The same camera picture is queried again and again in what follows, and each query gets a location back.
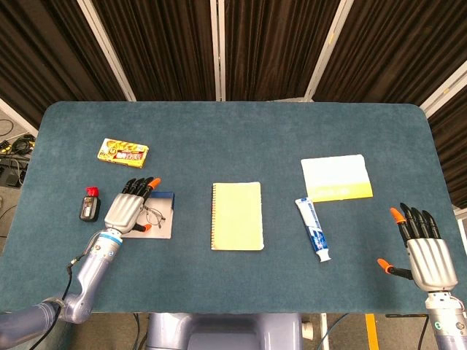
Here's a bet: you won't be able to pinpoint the black yellow floor cable bundle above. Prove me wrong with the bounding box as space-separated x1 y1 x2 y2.
0 133 37 158

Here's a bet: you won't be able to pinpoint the dark brown curtain panel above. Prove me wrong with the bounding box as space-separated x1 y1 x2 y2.
0 0 128 128
315 0 467 106
224 0 342 102
90 0 217 102
427 90 467 209

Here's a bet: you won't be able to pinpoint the thin-framed eyeglasses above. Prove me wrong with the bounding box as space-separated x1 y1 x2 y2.
143 205 167 229

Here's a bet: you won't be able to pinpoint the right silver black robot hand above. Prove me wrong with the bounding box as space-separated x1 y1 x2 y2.
377 203 459 292

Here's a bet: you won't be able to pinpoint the lavender robot base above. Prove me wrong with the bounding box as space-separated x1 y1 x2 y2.
145 312 304 350

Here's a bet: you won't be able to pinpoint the yellow spiral notebook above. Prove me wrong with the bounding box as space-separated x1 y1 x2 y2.
210 181 265 252

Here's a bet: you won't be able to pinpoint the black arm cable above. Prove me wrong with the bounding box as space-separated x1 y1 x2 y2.
36 254 87 350

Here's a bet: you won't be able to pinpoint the black bottle red cap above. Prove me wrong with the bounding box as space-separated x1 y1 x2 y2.
79 186 101 222

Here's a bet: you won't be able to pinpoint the teal blue table cloth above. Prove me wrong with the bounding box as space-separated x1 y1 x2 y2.
0 101 467 315

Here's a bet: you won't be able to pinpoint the yellow floor tape strip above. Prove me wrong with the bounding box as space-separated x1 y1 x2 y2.
365 313 379 350

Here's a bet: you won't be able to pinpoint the black floor device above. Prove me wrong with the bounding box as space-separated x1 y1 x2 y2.
0 159 29 189

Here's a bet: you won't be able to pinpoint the white metal frame post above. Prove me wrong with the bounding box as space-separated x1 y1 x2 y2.
76 0 136 102
304 0 352 103
0 96 39 138
209 0 227 102
419 60 467 117

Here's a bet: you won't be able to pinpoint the yellow red snack box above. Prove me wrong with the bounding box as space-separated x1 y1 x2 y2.
96 137 150 170

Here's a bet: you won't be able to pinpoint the blue floor cable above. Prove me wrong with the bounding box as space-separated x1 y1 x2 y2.
321 313 352 350

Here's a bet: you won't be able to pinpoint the blue cardboard glasses case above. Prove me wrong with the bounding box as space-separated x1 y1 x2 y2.
122 190 175 240

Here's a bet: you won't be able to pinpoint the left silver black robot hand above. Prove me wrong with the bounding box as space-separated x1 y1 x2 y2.
104 177 162 234

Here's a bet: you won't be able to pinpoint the white blue toothpaste tube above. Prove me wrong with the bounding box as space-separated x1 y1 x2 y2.
294 197 332 263

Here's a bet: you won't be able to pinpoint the white yellow paper booklet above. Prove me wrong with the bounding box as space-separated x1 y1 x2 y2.
300 154 374 203

